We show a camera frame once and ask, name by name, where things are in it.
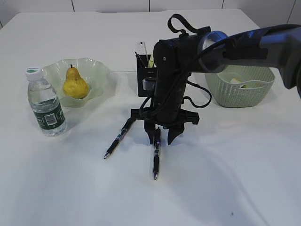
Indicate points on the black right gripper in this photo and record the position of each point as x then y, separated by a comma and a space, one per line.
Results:
172, 118

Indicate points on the black pen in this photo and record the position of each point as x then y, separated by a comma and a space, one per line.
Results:
119, 137
140, 60
156, 160

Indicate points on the yellow pen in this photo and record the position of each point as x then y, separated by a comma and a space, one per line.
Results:
151, 61

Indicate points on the clear plastic ruler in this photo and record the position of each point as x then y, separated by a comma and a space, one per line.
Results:
142, 50

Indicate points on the waste paper label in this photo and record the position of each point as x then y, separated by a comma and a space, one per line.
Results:
239, 83

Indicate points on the yellow pear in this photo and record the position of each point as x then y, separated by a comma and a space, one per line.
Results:
74, 85

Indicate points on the clear plastic water bottle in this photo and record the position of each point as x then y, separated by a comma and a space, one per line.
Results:
45, 103

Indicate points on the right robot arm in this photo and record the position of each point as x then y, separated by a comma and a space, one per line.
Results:
210, 52

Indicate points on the black square pen holder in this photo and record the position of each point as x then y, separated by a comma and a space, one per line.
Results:
145, 77

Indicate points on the frosted green wavy plate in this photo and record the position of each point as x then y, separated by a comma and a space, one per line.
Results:
92, 71

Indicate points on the green woven plastic basket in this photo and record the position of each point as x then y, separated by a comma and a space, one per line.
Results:
259, 80

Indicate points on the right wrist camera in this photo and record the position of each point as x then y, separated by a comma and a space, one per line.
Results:
149, 83

